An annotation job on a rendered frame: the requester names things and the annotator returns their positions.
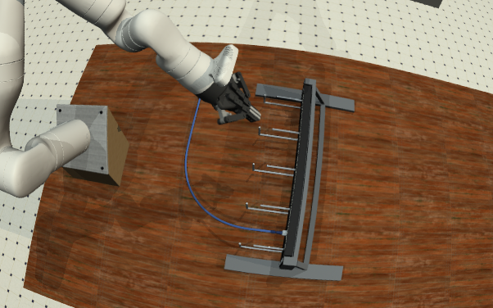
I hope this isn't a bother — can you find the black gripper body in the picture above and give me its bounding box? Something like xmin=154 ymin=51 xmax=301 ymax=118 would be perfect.
xmin=194 ymin=77 xmax=239 ymax=111

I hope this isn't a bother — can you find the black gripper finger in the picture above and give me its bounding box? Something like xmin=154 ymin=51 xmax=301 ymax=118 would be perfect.
xmin=229 ymin=71 xmax=261 ymax=116
xmin=216 ymin=93 xmax=260 ymax=125

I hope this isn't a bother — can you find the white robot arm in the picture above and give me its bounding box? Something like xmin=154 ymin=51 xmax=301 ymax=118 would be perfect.
xmin=0 ymin=0 xmax=238 ymax=198

